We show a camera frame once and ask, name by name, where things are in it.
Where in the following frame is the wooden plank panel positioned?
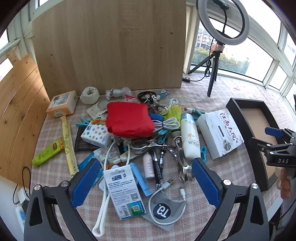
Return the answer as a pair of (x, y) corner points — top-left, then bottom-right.
(0, 54), (51, 187)

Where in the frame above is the blue clothespin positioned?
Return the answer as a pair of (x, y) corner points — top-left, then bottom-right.
(198, 146), (208, 163)

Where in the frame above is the white power strip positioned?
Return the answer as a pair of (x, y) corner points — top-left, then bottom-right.
(15, 188), (30, 232)

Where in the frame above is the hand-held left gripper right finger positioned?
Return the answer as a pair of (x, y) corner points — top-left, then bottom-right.
(191, 158), (272, 241)

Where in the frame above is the black power cable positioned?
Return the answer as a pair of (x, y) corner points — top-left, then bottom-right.
(13, 166), (33, 204)

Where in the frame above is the small white cable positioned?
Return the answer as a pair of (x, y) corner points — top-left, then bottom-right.
(165, 97), (178, 109)

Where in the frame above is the small white tube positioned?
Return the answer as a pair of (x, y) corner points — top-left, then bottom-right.
(113, 152), (137, 164)

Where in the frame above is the white sunscreen bottle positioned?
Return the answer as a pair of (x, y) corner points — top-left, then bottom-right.
(180, 113), (201, 160)

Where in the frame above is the white floral box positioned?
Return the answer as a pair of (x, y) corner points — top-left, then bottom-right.
(196, 108), (245, 160)

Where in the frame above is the clear round blister packet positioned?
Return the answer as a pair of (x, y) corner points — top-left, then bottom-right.
(87, 98), (109, 120)

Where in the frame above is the coiled white cable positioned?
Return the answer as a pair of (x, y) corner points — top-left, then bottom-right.
(151, 117), (181, 131)

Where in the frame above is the light blue plastic case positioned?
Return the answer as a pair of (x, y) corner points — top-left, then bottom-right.
(129, 162), (151, 197)

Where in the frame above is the metal key ring bunch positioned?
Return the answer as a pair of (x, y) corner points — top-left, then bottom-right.
(147, 96), (171, 115)

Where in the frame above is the black mesh pouch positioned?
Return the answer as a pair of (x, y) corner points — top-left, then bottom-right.
(74, 126), (97, 152)

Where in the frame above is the light plywood board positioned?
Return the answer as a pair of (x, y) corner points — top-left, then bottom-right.
(32, 0), (187, 99)

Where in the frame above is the slim metal clip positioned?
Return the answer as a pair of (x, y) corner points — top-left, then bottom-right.
(168, 136), (194, 184)

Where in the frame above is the green tube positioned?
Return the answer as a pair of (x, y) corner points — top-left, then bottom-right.
(32, 137), (65, 167)

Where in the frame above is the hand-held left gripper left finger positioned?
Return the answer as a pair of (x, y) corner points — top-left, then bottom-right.
(23, 158), (109, 241)

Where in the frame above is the orange tissue pack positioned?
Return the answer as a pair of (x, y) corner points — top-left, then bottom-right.
(46, 90), (78, 118)

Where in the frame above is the white bead cluster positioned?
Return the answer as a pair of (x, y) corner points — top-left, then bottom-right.
(112, 137), (132, 145)

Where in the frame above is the black elastic band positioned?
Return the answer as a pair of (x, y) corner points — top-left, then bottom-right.
(137, 91), (156, 102)

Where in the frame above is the short white USB cable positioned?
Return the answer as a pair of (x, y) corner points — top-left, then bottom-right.
(148, 178), (186, 225)

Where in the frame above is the long yellow stick packet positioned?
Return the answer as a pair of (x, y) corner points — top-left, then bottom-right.
(60, 115), (79, 176)

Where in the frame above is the large metal clamp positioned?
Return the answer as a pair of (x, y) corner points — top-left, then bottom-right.
(131, 138), (168, 155)

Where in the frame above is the star print tissue pack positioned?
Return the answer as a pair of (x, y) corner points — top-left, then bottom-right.
(81, 123), (112, 150)

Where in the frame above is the grey sachet with black circle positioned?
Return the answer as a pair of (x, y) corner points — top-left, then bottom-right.
(142, 191), (187, 231)

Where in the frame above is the black tripod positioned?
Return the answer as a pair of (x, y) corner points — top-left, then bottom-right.
(188, 44), (223, 98)

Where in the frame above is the white tape roll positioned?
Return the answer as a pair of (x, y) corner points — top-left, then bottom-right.
(80, 86), (100, 105)

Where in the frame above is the pink plaid tablecloth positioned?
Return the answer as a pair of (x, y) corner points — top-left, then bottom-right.
(30, 72), (296, 241)

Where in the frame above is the black tray container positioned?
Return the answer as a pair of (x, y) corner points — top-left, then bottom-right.
(226, 98), (288, 192)

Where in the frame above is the yellow shuttlecock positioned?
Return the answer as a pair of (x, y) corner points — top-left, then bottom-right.
(165, 105), (182, 138)

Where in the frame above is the ring light on tripod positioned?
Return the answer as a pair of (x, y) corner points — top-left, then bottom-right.
(185, 0), (296, 98)

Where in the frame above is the white looped strap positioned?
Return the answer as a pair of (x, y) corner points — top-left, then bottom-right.
(92, 140), (121, 237)

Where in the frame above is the black pen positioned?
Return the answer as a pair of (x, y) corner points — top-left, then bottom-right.
(159, 148), (167, 180)
(151, 150), (162, 189)

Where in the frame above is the blue round-logo packet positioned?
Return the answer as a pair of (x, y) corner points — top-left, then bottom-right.
(77, 154), (103, 186)

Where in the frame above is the white blue packaging card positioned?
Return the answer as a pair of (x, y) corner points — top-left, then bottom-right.
(103, 164), (147, 220)

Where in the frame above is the small white bottle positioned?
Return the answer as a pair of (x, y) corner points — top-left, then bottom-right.
(142, 153), (155, 179)

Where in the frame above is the red cloth pouch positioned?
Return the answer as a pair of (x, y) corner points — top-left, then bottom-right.
(106, 102), (155, 139)

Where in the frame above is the white wrapped bundle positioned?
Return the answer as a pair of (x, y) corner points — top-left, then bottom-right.
(105, 87), (132, 98)

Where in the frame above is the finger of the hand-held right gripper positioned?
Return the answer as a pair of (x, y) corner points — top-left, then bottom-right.
(248, 137), (277, 152)
(265, 127), (296, 139)

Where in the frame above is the person's right hand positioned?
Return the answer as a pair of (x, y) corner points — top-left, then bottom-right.
(276, 167), (292, 200)

